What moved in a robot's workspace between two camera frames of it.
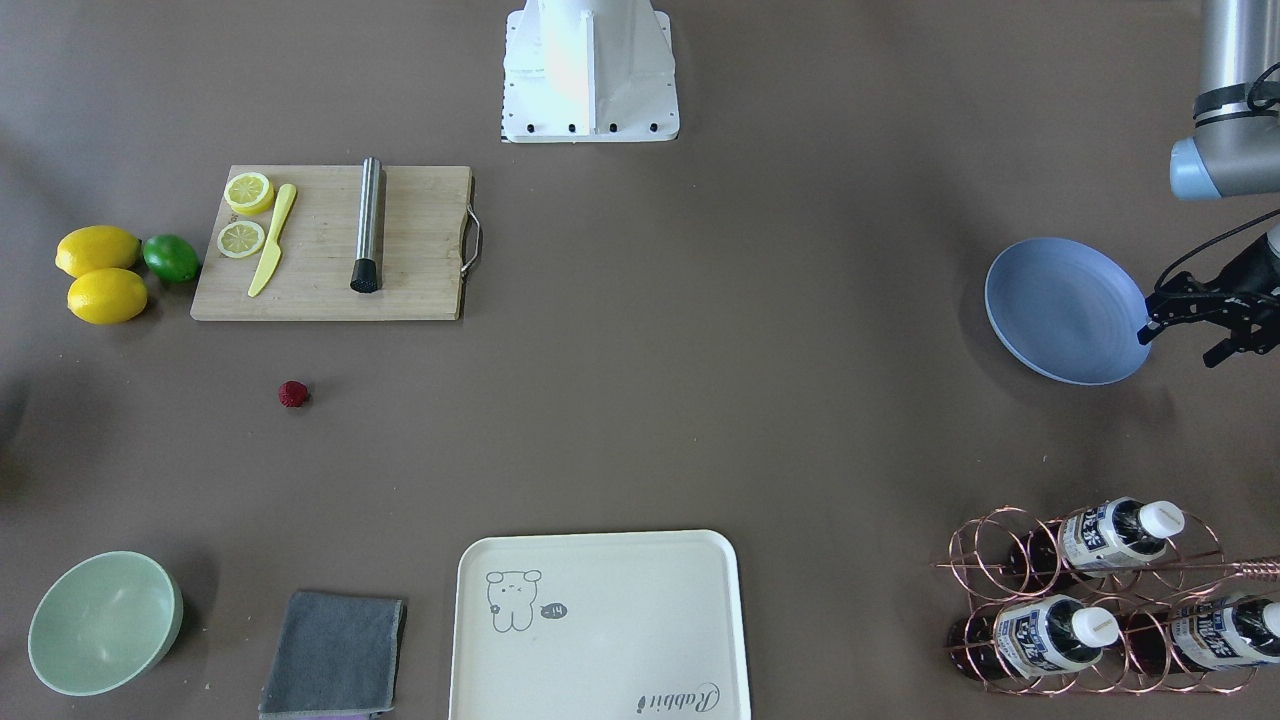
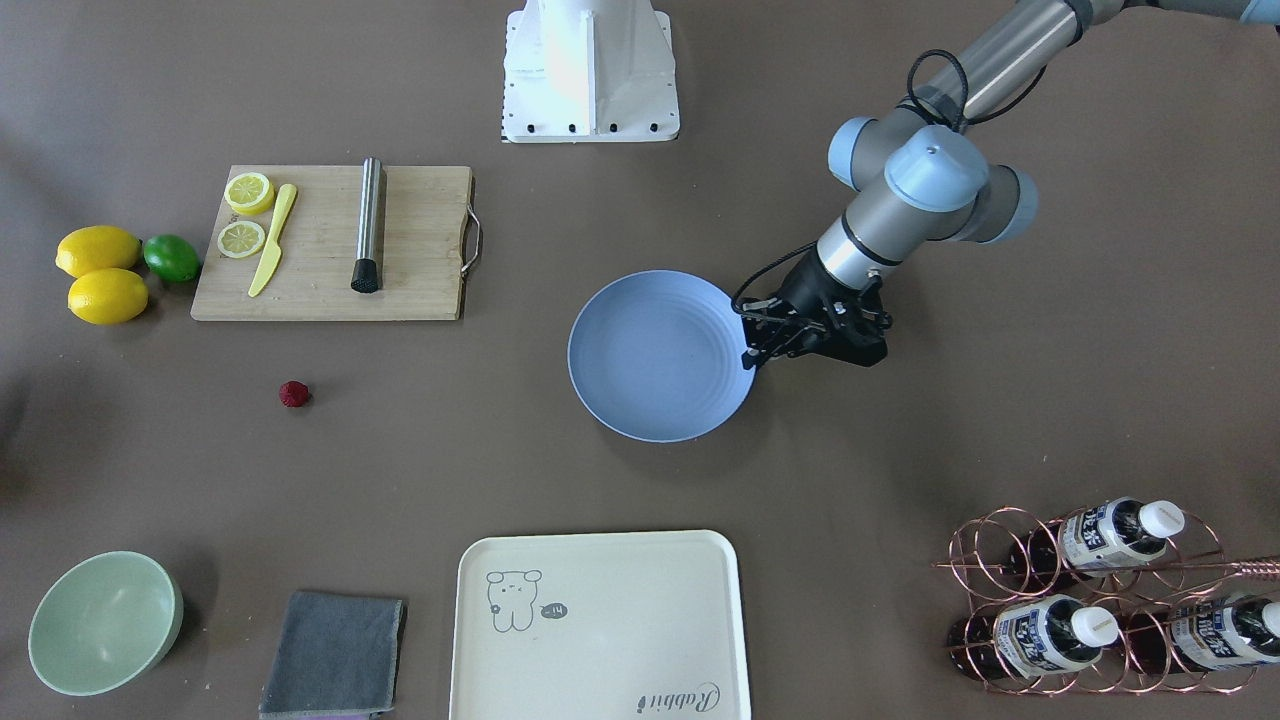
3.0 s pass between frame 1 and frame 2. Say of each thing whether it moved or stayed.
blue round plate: moved
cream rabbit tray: stayed
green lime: stayed
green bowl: stayed
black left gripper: moved
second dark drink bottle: stayed
